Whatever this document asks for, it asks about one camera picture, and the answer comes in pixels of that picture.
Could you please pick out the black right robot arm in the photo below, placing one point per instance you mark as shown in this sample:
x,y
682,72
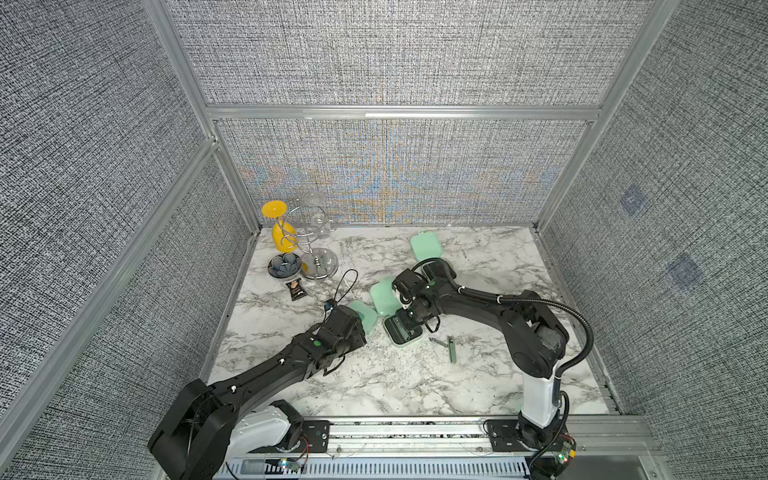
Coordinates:
x,y
535,337

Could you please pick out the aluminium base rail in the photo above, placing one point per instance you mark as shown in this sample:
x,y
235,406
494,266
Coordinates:
x,y
269,445

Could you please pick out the black white patterned bowl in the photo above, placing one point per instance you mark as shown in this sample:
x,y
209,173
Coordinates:
x,y
284,266

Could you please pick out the clear glass cup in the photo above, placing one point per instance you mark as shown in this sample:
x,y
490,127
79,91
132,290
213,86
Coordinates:
x,y
319,220

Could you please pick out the large clipper lower table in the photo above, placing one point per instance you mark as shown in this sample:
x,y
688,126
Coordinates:
x,y
452,350

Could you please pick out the chrome cup holder stand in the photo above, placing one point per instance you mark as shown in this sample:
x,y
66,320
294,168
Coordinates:
x,y
318,262

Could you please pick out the black snack packet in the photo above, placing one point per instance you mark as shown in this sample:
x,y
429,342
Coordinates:
x,y
296,290

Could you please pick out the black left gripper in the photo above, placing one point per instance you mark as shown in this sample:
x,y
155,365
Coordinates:
x,y
359,337

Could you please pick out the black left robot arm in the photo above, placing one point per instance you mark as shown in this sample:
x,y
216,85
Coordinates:
x,y
252,390

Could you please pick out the green nail kit case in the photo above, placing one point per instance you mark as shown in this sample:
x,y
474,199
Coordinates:
x,y
426,247
386,305
369,316

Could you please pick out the green nail kit case front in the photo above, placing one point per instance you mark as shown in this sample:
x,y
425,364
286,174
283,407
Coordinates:
x,y
369,316

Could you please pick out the yellow cup on stand top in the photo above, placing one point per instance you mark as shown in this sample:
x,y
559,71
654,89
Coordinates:
x,y
274,209

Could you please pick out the yellow plastic cup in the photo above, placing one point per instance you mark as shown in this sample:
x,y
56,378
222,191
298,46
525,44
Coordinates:
x,y
284,236

